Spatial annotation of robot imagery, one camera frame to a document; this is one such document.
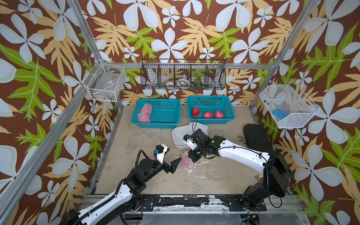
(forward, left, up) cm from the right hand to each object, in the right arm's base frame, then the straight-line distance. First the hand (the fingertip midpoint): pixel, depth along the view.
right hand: (187, 155), depth 82 cm
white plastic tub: (+16, +6, -4) cm, 17 cm away
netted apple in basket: (+40, +31, -1) cm, 50 cm away
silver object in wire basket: (+47, +2, +19) cm, 50 cm away
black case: (+14, -47, -3) cm, 49 cm away
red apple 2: (+36, -17, -4) cm, 40 cm away
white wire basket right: (+22, -61, +18) cm, 68 cm away
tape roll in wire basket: (+45, +12, +19) cm, 50 cm away
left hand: (-2, +7, +8) cm, 11 cm away
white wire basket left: (+37, +51, +25) cm, 68 cm away
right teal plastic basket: (+51, -22, -6) cm, 56 cm away
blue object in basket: (+18, -54, +17) cm, 59 cm away
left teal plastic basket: (+41, +17, -8) cm, 45 cm away
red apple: (+40, -8, -5) cm, 41 cm away
